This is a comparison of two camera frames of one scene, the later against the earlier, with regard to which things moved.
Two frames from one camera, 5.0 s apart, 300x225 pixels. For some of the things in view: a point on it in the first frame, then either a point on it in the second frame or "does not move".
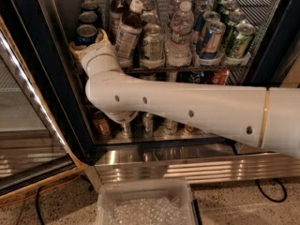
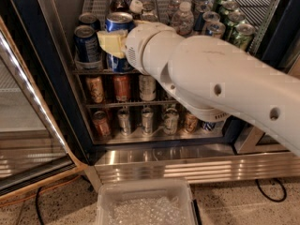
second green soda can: x=228 y=32 does not move
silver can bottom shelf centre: x=147 y=119 does not move
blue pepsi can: x=86 y=34 to x=118 y=22
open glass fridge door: x=35 y=151 does not move
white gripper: x=95 y=52 to x=137 y=46
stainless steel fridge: x=231 y=35 does not move
